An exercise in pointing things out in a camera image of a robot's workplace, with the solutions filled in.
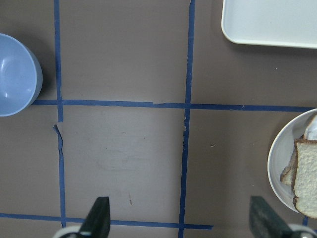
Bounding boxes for blue bowl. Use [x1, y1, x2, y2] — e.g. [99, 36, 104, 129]
[0, 33, 43, 117]

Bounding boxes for brown crust bread slice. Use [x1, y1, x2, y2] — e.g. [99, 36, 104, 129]
[292, 139, 317, 219]

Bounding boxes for bread slice on plate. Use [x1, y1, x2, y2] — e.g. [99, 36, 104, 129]
[280, 149, 297, 186]

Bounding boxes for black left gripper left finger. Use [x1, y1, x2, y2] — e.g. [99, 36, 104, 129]
[79, 197, 110, 238]

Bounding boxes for cream round plate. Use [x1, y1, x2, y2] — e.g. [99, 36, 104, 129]
[267, 109, 317, 212]

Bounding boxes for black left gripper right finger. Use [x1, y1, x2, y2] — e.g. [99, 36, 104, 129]
[249, 196, 292, 238]

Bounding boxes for white bear tray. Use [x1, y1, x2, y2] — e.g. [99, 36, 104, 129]
[221, 0, 317, 49]

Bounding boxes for fried egg toy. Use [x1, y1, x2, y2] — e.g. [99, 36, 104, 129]
[303, 115, 317, 140]

